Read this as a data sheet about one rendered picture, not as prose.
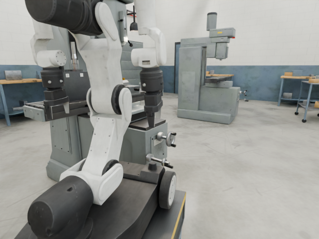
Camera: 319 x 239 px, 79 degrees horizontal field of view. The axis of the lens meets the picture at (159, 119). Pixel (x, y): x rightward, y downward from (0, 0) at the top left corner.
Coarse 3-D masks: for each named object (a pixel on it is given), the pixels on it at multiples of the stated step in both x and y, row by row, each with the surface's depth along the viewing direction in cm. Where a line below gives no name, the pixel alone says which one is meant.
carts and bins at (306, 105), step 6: (312, 78) 446; (318, 78) 411; (300, 90) 468; (300, 102) 476; (306, 102) 436; (318, 102) 414; (306, 108) 409; (312, 108) 411; (318, 108) 411; (306, 114) 411; (318, 114) 465; (306, 120) 414
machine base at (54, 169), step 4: (52, 160) 206; (48, 164) 206; (52, 164) 203; (56, 164) 199; (60, 164) 198; (48, 168) 205; (52, 168) 201; (56, 168) 198; (60, 168) 195; (64, 168) 191; (68, 168) 190; (48, 172) 206; (52, 172) 201; (56, 172) 196; (60, 172) 194; (48, 176) 209; (52, 176) 203; (56, 176) 198; (56, 180) 199
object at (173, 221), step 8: (176, 192) 122; (184, 192) 122; (176, 200) 114; (184, 200) 119; (160, 208) 108; (176, 208) 108; (184, 208) 122; (152, 216) 102; (160, 216) 102; (168, 216) 102; (176, 216) 102; (184, 216) 125; (152, 224) 97; (160, 224) 97; (168, 224) 97; (176, 224) 99; (144, 232) 92; (152, 232) 92; (160, 232) 92; (168, 232) 92; (176, 232) 106
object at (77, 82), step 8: (72, 72) 124; (80, 72) 129; (64, 80) 120; (72, 80) 125; (80, 80) 130; (88, 80) 135; (64, 88) 121; (72, 88) 126; (80, 88) 130; (88, 88) 135; (72, 96) 126; (80, 96) 131
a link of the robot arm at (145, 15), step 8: (136, 0) 63; (144, 0) 63; (152, 0) 64; (136, 8) 65; (144, 8) 64; (152, 8) 65; (136, 16) 67; (144, 16) 65; (152, 16) 65; (144, 24) 65; (152, 24) 66
